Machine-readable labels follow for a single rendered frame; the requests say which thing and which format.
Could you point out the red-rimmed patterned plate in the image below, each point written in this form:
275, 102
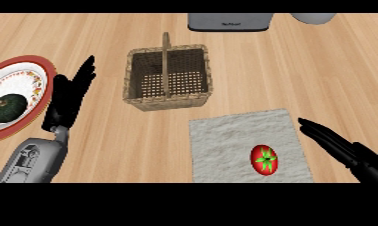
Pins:
24, 83

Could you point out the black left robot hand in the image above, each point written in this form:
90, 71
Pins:
66, 100

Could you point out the grey appliance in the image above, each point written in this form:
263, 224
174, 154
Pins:
229, 22

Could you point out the red tomato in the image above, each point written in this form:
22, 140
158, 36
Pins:
264, 160

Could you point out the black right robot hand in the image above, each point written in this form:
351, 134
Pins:
344, 151

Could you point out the pale grey round object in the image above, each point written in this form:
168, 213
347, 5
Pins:
313, 18

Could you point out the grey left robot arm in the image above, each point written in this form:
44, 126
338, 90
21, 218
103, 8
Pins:
34, 160

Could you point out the dark green squash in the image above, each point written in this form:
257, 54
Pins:
10, 107

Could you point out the white textured placemat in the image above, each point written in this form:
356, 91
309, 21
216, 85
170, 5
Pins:
245, 146

